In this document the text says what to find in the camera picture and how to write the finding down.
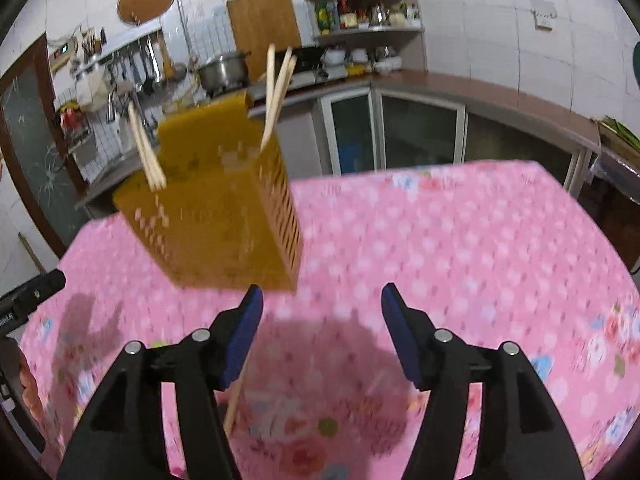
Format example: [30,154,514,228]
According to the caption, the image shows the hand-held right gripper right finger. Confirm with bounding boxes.
[381,282,586,480]

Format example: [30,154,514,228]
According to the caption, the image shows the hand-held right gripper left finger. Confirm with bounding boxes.
[57,284,264,480]

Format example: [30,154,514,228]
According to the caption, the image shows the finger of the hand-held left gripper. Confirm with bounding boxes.
[0,269,67,335]

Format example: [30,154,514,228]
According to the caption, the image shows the wooden chopstick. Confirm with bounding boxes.
[265,43,277,133]
[261,47,294,152]
[128,102,162,191]
[223,352,251,435]
[134,125,168,188]
[263,55,298,150]

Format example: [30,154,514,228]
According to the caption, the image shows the yellow perforated utensil holder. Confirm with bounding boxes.
[112,91,304,292]

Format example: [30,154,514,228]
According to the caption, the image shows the pink floral tablecloth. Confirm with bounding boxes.
[19,159,640,480]

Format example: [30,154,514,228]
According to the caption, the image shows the dark wooden glass door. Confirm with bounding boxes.
[0,35,88,257]

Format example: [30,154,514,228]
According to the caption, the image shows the red and yellow bag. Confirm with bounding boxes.
[57,101,88,131]

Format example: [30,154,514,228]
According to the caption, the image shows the white hanging cloth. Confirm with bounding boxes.
[75,67,112,111]

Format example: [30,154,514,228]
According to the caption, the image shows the kitchen counter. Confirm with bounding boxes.
[74,69,602,212]

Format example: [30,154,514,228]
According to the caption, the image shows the steel utensil rack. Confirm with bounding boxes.
[69,24,164,75]

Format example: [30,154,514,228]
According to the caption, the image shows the steel pot with lid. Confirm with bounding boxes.
[194,51,251,94]

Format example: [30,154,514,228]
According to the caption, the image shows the cup of kitchen knives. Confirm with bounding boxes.
[74,27,107,57]

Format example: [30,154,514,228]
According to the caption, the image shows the black wok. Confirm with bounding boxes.
[291,47,327,69]

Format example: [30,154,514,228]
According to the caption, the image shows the green vegetables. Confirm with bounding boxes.
[599,115,640,147]

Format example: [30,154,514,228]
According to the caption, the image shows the grey corner shelf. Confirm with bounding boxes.
[304,0,427,69]

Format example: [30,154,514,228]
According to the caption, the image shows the rectangular wooden cutting board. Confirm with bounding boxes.
[226,0,303,64]

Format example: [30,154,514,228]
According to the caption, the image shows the green yellow bottle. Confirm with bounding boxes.
[315,2,337,31]

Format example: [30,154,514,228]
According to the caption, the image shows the white wall meter box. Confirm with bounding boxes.
[47,42,74,74]

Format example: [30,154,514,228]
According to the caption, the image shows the grey wall pipe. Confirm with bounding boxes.
[169,0,194,62]

